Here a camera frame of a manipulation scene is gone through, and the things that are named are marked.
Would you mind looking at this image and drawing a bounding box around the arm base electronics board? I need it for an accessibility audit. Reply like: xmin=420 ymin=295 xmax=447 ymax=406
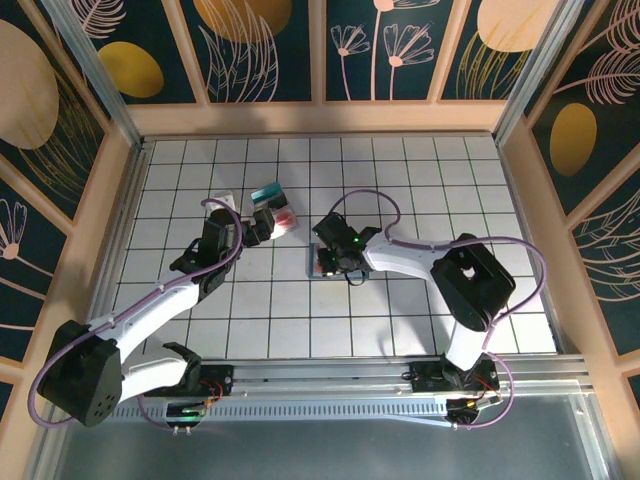
xmin=446 ymin=394 xmax=501 ymax=427
xmin=164 ymin=397 xmax=214 ymax=426

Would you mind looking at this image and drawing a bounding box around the teal plastic card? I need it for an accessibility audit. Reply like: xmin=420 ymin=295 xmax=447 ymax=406
xmin=249 ymin=182 xmax=284 ymax=204

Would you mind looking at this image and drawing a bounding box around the clear acrylic box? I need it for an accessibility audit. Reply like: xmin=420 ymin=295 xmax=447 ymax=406
xmin=248 ymin=180 xmax=303 ymax=242

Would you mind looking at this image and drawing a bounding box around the grey metal sheet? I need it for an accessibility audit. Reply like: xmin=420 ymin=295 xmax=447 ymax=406
xmin=49 ymin=418 xmax=601 ymax=480

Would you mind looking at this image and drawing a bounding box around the aluminium table side rail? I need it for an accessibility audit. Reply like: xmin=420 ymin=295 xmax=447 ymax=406
xmin=498 ymin=141 xmax=569 ymax=354
xmin=97 ymin=139 xmax=151 ymax=361

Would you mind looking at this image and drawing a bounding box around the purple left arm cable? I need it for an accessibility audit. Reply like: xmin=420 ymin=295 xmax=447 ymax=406
xmin=28 ymin=197 xmax=246 ymax=434

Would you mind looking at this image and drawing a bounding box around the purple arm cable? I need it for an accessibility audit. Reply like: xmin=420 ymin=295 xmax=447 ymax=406
xmin=329 ymin=189 xmax=549 ymax=431
xmin=28 ymin=197 xmax=246 ymax=434

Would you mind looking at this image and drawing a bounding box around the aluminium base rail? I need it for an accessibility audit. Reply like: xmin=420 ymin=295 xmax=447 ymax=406
xmin=49 ymin=354 xmax=591 ymax=402

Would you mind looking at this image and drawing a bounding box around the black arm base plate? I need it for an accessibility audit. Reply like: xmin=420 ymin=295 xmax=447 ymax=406
xmin=142 ymin=363 xmax=236 ymax=401
xmin=408 ymin=358 xmax=501 ymax=397

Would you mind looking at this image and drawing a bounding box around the perforated metal cable duct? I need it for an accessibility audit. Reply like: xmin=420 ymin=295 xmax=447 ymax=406
xmin=69 ymin=401 xmax=451 ymax=424

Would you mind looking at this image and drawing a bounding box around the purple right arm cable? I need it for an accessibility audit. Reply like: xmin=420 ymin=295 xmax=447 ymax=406
xmin=329 ymin=189 xmax=549 ymax=431

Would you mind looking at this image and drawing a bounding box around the aluminium frame post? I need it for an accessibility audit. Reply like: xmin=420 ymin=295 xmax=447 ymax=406
xmin=492 ymin=0 xmax=587 ymax=146
xmin=42 ymin=0 xmax=147 ymax=151

